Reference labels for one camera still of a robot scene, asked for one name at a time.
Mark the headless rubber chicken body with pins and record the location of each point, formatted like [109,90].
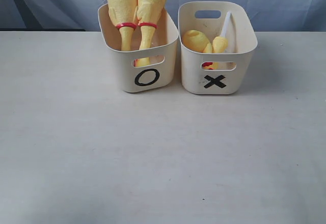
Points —
[197,41]

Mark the chicken head with white tube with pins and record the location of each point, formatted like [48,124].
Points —
[219,44]

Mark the cream bin marked O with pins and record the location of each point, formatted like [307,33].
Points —
[141,70]

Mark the cream bin marked X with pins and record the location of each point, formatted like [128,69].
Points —
[216,73]

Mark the whole rubber chicken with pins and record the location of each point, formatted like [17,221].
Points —
[148,15]
[123,15]

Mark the whole rubber chicken front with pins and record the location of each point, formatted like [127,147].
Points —
[148,15]

